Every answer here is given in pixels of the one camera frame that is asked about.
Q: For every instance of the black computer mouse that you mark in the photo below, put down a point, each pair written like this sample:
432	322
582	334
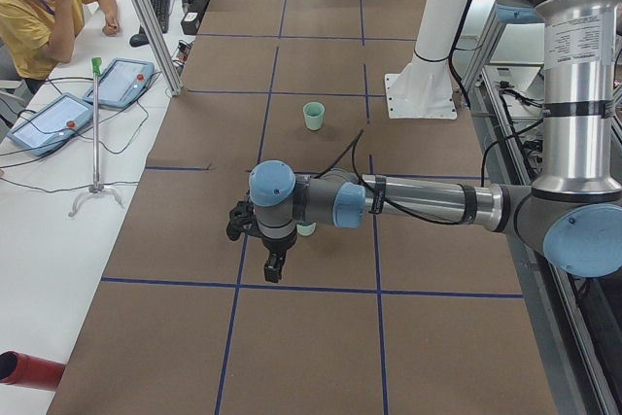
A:
138	40

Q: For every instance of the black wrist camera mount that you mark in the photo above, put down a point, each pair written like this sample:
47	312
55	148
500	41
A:
242	220

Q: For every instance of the aluminium frame post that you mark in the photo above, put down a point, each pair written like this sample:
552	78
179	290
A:
147	18

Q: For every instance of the teach pendant tablet near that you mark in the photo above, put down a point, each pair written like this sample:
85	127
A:
51	127

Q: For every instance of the teach pendant tablet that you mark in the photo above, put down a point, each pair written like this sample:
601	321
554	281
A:
51	127
122	82

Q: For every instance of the black keyboard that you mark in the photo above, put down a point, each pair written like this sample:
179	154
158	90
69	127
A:
161	9

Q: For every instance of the black box on desk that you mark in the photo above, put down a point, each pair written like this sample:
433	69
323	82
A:
190	23

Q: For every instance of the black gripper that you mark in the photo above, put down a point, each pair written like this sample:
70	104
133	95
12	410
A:
277	244

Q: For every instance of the green cup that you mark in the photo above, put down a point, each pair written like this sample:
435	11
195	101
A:
313	113
306	229

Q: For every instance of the teach pendant tablet far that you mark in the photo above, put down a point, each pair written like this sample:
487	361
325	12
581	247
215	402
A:
122	82

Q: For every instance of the red cylinder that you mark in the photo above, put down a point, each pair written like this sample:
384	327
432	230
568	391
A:
26	371

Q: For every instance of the person in yellow shirt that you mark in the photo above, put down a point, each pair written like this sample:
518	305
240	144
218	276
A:
40	34

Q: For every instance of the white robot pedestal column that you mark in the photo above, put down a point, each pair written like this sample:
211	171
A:
423	89

